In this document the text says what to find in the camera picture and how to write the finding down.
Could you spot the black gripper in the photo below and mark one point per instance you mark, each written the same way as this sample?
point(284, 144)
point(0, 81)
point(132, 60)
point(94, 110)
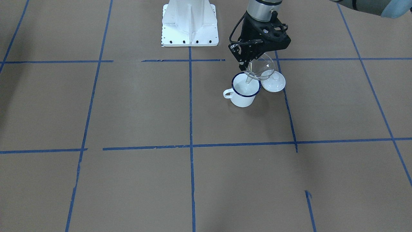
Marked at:
point(250, 29)

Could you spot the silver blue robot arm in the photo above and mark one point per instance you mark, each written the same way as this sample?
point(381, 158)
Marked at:
point(316, 29)

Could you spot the white enamel cup blue rim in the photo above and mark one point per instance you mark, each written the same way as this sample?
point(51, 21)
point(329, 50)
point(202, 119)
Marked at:
point(242, 93)

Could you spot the white cup lid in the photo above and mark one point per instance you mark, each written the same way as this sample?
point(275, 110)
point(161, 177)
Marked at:
point(275, 83)

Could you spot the brown paper table cover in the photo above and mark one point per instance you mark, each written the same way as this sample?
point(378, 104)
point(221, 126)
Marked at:
point(105, 130)

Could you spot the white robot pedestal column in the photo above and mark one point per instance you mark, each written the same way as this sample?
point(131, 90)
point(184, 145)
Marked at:
point(189, 23)

